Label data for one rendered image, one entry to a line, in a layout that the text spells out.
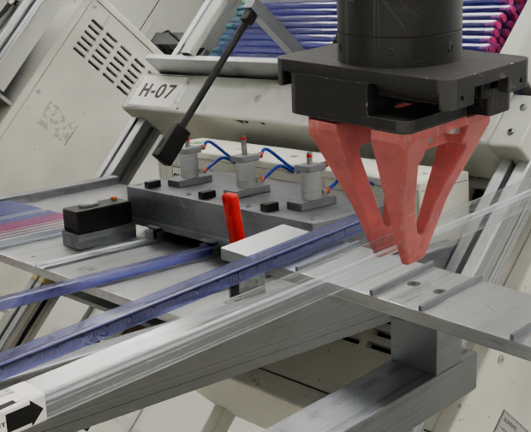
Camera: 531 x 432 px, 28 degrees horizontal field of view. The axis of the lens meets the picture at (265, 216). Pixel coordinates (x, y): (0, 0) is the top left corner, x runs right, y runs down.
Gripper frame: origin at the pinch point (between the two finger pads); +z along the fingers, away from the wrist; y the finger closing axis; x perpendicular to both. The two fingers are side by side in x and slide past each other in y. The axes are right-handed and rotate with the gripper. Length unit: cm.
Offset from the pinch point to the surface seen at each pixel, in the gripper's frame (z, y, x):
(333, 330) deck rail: 26, 33, -32
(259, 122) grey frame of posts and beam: 16, 71, -60
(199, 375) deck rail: 24.6, 34.3, -15.6
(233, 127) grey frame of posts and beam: 18, 78, -62
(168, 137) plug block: 10, 57, -33
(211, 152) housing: 18, 71, -51
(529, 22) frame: 0, 31, -62
